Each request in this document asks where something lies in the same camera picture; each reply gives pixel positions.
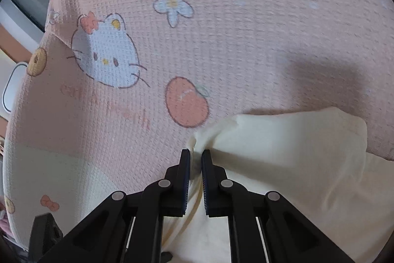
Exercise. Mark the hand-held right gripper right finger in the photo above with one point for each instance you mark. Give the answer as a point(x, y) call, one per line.
point(205, 179)

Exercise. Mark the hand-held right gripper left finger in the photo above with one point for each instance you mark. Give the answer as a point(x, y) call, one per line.
point(185, 179)

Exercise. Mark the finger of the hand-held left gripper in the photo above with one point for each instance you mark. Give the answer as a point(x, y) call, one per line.
point(44, 232)

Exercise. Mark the cream t-shirt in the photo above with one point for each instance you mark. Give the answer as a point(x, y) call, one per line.
point(292, 164)

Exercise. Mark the white rounded panel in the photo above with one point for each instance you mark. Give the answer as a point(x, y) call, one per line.
point(14, 90)

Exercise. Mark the pink and white printed blanket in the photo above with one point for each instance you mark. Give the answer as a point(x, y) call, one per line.
point(246, 19)

